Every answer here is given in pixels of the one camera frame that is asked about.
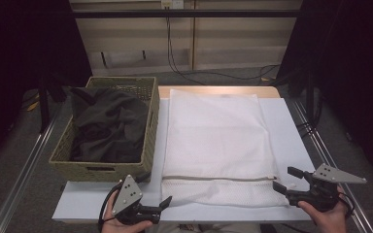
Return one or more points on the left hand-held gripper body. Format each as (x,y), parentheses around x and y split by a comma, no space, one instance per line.
(128,194)

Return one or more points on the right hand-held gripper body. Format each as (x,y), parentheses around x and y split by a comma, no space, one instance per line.
(320,194)

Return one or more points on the green woven basket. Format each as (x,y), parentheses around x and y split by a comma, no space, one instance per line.
(77,170)

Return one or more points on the dark grey garment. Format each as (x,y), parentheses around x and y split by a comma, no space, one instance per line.
(110,126)

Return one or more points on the white mesh laundry bag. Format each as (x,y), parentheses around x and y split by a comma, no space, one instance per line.
(217,139)

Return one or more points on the person's right hand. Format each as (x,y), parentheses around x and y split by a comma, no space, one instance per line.
(330,221)

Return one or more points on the person's left hand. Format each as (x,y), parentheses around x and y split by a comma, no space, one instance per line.
(116,227)

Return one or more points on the white table cover sheet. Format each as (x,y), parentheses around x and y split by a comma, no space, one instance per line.
(84,202)

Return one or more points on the black metal stand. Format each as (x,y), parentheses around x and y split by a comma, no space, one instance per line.
(43,106)
(310,97)

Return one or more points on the black curtain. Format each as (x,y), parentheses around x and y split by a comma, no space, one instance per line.
(353,81)
(19,64)

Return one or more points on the yellow floor tape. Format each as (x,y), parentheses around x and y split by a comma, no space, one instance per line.
(32,105)

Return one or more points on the black horizontal metal bar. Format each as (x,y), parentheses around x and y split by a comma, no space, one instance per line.
(175,13)

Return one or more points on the metal floor rail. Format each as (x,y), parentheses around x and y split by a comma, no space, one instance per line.
(22,178)
(323,152)

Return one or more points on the white wall outlet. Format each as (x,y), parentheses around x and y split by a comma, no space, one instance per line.
(172,4)

